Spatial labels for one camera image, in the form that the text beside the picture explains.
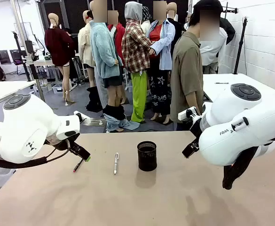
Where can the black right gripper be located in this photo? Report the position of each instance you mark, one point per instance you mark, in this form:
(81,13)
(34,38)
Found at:
(196,128)

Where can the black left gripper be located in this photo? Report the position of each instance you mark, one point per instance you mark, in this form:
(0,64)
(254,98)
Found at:
(62,142)

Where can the black pen with pink end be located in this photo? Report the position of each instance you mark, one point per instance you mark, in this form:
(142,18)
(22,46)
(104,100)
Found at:
(78,165)

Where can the white multicolour ballpoint pen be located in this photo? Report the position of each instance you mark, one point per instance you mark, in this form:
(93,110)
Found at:
(116,163)

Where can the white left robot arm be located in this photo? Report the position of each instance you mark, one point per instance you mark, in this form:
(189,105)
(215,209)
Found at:
(22,131)

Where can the person's left forearm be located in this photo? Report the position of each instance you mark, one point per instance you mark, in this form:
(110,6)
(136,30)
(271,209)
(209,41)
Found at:
(194,100)

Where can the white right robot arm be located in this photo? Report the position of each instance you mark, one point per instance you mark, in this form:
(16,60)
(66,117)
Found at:
(224,146)

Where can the black mesh pen holder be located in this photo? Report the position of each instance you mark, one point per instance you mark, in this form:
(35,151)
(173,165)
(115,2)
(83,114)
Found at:
(147,156)

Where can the dark pen on side table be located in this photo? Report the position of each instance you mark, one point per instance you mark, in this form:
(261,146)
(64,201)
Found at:
(221,83)

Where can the grey storage crate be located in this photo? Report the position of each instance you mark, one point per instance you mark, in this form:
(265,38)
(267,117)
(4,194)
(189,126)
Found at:
(57,89)

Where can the person in olive shirt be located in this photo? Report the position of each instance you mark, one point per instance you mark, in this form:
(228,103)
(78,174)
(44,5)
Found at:
(186,70)

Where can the white side table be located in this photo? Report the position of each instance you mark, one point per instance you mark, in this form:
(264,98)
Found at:
(233,81)

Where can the white workbench table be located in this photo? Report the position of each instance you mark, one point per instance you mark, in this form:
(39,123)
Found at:
(3,90)

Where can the mannequin in light-blue fleece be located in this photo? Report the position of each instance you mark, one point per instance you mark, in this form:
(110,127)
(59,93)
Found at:
(103,54)

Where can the person in white shirt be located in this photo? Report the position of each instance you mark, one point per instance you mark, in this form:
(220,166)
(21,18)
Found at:
(212,51)

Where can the mannequin in blue shirt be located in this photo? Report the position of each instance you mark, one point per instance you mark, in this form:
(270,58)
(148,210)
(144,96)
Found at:
(163,47)

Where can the mannequin in cream jacket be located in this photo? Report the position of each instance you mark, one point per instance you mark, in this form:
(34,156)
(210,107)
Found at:
(85,44)

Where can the mannequin in maroon sweater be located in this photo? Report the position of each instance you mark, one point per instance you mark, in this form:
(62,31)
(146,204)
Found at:
(58,44)

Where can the black light stand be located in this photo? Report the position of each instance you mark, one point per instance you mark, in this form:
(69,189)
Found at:
(22,58)

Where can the black tripod stand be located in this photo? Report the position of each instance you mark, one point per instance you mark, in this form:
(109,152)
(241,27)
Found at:
(240,47)

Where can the mannequin in plaid shirt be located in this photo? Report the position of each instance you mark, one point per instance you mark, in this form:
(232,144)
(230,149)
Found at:
(136,47)

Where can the black computer monitor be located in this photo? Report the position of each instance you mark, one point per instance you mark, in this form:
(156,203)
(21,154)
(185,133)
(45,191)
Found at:
(29,46)

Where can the metal support column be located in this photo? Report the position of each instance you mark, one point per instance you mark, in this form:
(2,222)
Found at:
(26,47)

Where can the mannequin in red jacket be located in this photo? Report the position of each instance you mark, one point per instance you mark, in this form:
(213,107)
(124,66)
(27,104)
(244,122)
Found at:
(119,35)

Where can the mannequin in black clothes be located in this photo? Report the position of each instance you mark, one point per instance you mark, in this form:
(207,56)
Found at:
(177,26)

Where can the mannequin with patterned headscarf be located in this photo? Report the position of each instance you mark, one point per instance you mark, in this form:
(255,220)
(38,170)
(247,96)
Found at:
(146,16)

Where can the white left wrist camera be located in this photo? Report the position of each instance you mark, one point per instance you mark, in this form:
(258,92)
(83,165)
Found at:
(83,118)

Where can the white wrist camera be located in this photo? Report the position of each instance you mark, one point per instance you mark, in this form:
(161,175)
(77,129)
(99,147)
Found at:
(83,118)
(185,114)

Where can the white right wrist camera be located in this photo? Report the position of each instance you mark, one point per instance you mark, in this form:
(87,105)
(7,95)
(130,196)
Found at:
(185,114)

